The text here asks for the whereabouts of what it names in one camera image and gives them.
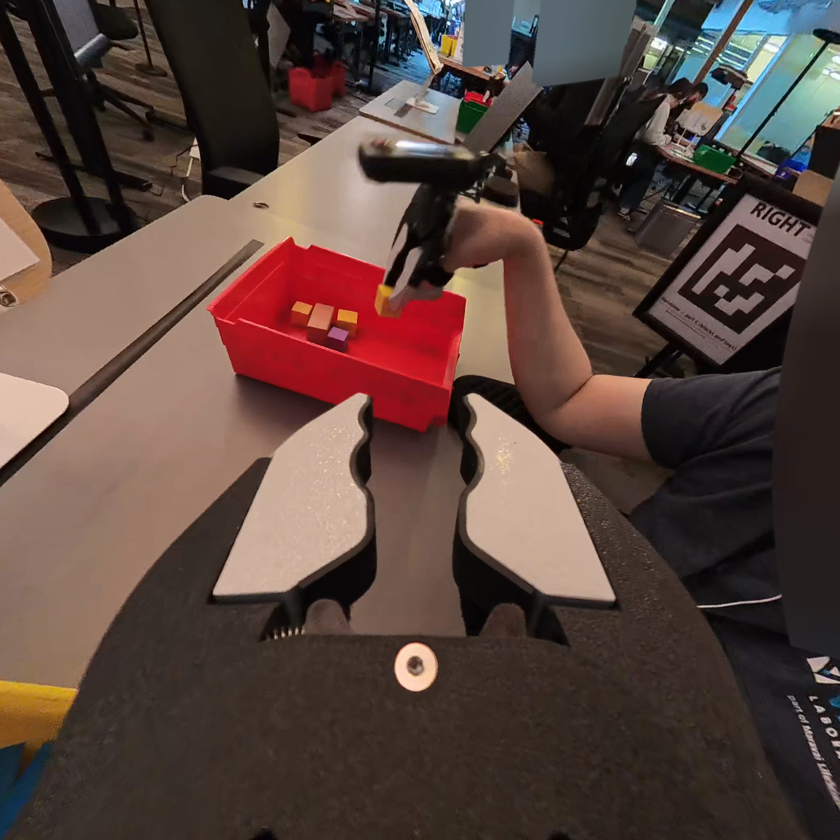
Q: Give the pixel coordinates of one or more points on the white curved board stand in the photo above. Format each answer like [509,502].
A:
[426,59]

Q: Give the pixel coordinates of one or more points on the black floor lamp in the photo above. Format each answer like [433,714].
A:
[787,92]

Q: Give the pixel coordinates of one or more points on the instruction sheet on stand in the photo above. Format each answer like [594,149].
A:
[40,269]

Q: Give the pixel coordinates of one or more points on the grey trash bin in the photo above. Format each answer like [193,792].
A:
[666,226]

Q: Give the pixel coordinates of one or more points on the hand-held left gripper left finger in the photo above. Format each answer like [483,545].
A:
[302,518]

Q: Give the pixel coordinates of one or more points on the framed black white marker sign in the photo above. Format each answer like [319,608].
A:
[735,275]

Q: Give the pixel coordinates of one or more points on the black mesh office chair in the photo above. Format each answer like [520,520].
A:
[577,164]

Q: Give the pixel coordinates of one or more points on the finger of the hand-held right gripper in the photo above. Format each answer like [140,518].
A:
[392,256]
[410,282]

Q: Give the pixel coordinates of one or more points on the small yellow wooden cube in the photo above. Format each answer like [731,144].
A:
[300,313]

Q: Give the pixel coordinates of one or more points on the person's right hand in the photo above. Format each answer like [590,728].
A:
[489,236]

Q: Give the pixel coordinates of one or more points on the purple wooden cube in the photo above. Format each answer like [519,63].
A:
[337,339]

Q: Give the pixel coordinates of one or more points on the person's right forearm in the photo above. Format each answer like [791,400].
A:
[551,341]

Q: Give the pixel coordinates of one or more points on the black tilted board stand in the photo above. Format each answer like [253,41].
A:
[505,111]

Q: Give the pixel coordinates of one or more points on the natural wood rectangular block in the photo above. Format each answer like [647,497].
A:
[319,321]

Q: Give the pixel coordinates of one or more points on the yellow plastic bin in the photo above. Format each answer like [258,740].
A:
[33,709]

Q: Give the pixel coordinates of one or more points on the black framed board on stand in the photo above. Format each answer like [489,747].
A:
[85,223]

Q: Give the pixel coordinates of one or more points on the green plastic bin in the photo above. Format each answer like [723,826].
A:
[471,115]
[714,157]

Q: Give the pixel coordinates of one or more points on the red plastic bin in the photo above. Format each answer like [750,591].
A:
[476,97]
[394,380]

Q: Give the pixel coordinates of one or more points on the black swivel chair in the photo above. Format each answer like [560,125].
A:
[98,46]

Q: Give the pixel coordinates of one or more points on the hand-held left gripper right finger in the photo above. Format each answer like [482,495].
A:
[531,518]

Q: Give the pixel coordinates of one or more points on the red storage tote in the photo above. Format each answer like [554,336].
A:
[308,88]
[334,75]

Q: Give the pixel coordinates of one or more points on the printed instruction sheet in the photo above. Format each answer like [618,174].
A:
[13,253]

